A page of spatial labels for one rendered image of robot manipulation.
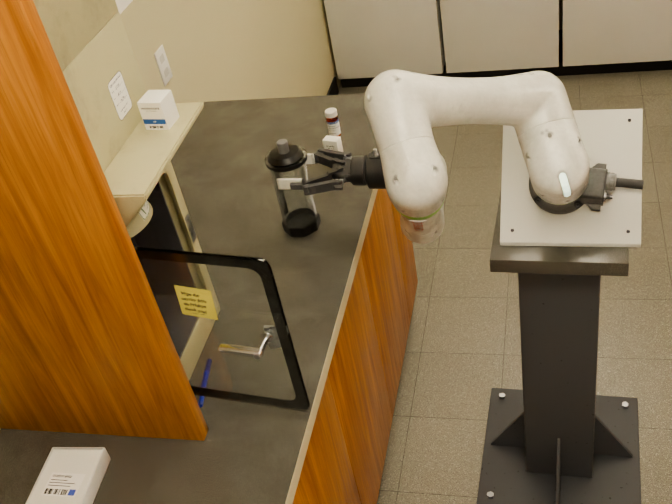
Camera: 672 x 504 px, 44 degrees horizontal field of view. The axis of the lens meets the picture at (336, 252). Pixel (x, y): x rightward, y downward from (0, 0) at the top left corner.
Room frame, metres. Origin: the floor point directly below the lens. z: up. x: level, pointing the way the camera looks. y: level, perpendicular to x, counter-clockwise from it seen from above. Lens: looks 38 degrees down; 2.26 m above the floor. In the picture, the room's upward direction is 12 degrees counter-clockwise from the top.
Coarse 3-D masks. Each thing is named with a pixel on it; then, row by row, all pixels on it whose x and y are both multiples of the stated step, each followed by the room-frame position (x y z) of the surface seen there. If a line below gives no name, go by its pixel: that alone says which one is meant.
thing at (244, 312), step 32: (160, 256) 1.22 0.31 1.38; (192, 256) 1.19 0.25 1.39; (224, 256) 1.16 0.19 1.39; (160, 288) 1.23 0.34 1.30; (224, 288) 1.17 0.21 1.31; (256, 288) 1.14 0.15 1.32; (192, 320) 1.21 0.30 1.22; (224, 320) 1.18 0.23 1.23; (256, 320) 1.15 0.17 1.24; (192, 352) 1.22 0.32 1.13; (288, 352) 1.13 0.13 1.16; (192, 384) 1.24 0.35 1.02; (224, 384) 1.20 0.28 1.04; (256, 384) 1.17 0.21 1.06; (288, 384) 1.14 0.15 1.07
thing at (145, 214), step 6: (144, 204) 1.46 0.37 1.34; (150, 204) 1.49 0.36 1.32; (144, 210) 1.44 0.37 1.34; (150, 210) 1.46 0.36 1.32; (138, 216) 1.42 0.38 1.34; (144, 216) 1.43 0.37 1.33; (150, 216) 1.44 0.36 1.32; (138, 222) 1.41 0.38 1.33; (144, 222) 1.42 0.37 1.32; (132, 228) 1.40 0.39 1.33; (138, 228) 1.40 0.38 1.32; (132, 234) 1.39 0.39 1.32
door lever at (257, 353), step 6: (264, 336) 1.14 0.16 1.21; (270, 336) 1.14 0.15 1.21; (264, 342) 1.12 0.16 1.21; (270, 342) 1.14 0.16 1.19; (222, 348) 1.13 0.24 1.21; (228, 348) 1.13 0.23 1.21; (234, 348) 1.12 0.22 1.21; (240, 348) 1.12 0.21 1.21; (246, 348) 1.12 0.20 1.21; (252, 348) 1.11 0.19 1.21; (258, 348) 1.11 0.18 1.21; (264, 348) 1.11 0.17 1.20; (234, 354) 1.12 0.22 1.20; (240, 354) 1.11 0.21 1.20; (246, 354) 1.11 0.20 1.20; (252, 354) 1.10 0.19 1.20; (258, 354) 1.10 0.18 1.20
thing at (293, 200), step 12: (276, 168) 1.78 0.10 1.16; (300, 168) 1.79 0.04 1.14; (276, 180) 1.79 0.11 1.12; (276, 192) 1.81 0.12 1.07; (288, 192) 1.78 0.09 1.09; (300, 192) 1.78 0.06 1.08; (288, 204) 1.78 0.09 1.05; (300, 204) 1.78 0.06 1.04; (312, 204) 1.80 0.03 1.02; (288, 216) 1.79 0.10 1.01; (300, 216) 1.78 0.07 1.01; (312, 216) 1.79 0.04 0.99
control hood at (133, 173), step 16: (192, 112) 1.49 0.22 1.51; (144, 128) 1.46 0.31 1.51; (176, 128) 1.43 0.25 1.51; (128, 144) 1.41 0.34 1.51; (144, 144) 1.40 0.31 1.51; (160, 144) 1.39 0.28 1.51; (176, 144) 1.38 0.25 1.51; (112, 160) 1.36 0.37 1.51; (128, 160) 1.35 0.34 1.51; (144, 160) 1.34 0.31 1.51; (160, 160) 1.33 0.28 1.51; (112, 176) 1.31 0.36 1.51; (128, 176) 1.30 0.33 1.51; (144, 176) 1.28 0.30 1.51; (160, 176) 1.29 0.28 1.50; (112, 192) 1.25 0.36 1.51; (128, 192) 1.24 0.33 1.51; (144, 192) 1.23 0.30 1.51; (128, 208) 1.23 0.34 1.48; (128, 224) 1.24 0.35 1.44
